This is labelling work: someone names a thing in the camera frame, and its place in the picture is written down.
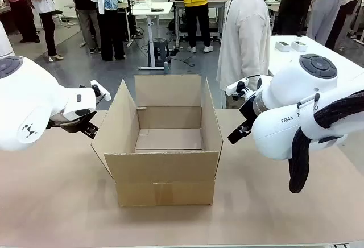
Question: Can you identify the person in black clothes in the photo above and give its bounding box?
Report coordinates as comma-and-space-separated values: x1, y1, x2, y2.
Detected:
277, 0, 313, 36

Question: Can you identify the grey-legged work desk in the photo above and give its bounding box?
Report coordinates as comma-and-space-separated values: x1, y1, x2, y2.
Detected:
171, 0, 230, 47

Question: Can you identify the white table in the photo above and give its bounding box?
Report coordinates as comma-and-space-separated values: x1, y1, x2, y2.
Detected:
268, 34, 364, 109

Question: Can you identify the person in brown trousers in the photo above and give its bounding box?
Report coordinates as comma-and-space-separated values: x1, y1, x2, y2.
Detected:
63, 0, 102, 55

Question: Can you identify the person in black trousers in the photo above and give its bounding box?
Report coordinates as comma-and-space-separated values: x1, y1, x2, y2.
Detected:
325, 0, 364, 51

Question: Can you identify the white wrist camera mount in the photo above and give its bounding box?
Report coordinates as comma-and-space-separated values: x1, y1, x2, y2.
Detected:
226, 77, 253, 101
90, 80, 111, 102

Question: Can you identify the black office chair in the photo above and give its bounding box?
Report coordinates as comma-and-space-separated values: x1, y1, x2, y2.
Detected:
52, 9, 75, 29

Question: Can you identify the person in white top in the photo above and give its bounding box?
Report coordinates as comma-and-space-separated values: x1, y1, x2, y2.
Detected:
27, 0, 65, 63

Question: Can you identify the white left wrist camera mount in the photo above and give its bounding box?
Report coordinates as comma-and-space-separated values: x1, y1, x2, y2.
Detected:
90, 80, 111, 102

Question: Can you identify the black braided cable sleeve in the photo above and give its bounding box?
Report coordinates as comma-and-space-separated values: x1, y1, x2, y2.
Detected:
288, 89, 364, 194

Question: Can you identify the person in green shirt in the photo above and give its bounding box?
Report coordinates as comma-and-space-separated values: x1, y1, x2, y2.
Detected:
305, 0, 363, 47

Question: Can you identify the white standing desk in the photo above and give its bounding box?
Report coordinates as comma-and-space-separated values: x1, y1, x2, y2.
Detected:
131, 1, 175, 71

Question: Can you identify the small white box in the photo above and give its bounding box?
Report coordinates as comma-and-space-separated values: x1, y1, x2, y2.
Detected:
291, 40, 308, 52
275, 40, 291, 52

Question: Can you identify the grey plastic stool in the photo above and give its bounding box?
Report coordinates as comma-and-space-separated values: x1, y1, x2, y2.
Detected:
152, 38, 171, 67

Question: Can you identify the black floor cable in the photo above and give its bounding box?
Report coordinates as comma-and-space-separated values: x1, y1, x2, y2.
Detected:
170, 47, 196, 67

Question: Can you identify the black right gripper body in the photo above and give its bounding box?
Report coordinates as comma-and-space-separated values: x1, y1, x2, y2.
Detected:
239, 92, 259, 127

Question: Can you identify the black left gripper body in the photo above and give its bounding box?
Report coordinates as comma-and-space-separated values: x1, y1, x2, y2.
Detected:
46, 110, 98, 134

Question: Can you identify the person in cream cardigan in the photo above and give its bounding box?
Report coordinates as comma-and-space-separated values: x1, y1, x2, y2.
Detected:
216, 0, 276, 109

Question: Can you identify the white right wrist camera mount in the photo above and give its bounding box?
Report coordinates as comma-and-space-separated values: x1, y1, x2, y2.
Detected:
226, 77, 253, 101

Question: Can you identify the brown cardboard box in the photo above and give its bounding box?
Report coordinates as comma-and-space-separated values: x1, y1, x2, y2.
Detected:
90, 74, 224, 208

